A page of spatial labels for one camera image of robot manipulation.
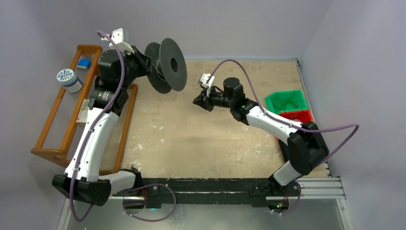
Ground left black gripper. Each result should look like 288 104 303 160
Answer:
120 45 152 89

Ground black cable spool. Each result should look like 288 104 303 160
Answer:
145 38 188 94

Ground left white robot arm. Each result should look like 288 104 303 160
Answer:
52 45 152 206

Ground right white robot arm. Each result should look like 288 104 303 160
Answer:
193 73 329 195

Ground blue white small box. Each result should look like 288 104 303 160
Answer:
76 58 91 71

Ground blue white round tin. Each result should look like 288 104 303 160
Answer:
56 69 83 93

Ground green plastic bin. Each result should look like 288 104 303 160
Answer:
265 90 309 114

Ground white red carton box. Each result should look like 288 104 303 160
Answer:
76 99 90 124

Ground black plastic bin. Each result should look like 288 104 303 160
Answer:
278 139 289 162

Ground red plastic bin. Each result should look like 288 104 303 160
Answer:
279 110 314 123

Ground wooden rack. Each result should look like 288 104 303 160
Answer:
31 45 137 175

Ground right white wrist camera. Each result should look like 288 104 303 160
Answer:
199 73 214 97

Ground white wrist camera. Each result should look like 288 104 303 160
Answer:
199 73 214 97
107 28 135 54

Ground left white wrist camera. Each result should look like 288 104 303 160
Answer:
107 28 135 54

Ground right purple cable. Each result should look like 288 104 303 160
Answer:
206 59 360 217

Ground green cable coils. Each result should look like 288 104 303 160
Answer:
276 98 302 110

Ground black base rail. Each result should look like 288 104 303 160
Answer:
112 177 300 210

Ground aluminium frame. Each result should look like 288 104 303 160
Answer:
58 177 353 230

